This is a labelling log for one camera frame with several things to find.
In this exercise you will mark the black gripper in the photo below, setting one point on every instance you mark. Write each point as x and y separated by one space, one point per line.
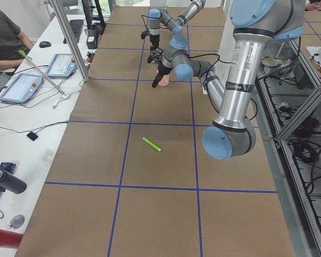
154 40
162 70

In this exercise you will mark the green highlighter pen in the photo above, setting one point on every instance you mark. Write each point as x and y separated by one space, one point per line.
153 145

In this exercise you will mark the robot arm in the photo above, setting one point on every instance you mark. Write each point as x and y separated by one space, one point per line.
256 24
156 17

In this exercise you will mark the pink mesh pen holder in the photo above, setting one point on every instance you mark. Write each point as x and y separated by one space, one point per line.
164 81

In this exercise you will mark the black computer monitor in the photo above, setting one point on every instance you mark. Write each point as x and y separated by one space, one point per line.
89 8

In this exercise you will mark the black keyboard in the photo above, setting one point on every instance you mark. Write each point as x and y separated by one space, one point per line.
76 26

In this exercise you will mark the far teach pendant tablet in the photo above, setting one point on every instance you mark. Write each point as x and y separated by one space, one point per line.
61 66

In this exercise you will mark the teach pendant tablet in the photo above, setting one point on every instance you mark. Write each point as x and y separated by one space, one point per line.
22 88
61 66

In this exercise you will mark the black computer mouse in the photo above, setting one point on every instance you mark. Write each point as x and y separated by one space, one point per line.
44 44

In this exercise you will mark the metal rod with green tip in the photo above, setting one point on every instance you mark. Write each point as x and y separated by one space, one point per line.
29 59

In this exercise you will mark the near teach pendant tablet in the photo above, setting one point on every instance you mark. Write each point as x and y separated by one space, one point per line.
22 88

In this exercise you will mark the seated person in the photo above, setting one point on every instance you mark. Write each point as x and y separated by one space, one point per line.
12 40

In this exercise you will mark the black water bottle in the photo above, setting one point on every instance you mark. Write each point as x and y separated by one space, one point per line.
11 183

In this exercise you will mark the round grey tag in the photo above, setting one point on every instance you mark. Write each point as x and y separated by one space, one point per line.
16 222

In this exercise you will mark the red bottle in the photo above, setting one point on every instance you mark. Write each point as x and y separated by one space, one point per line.
9 239

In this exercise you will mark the aluminium frame post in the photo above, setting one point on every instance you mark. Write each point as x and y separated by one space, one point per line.
70 38

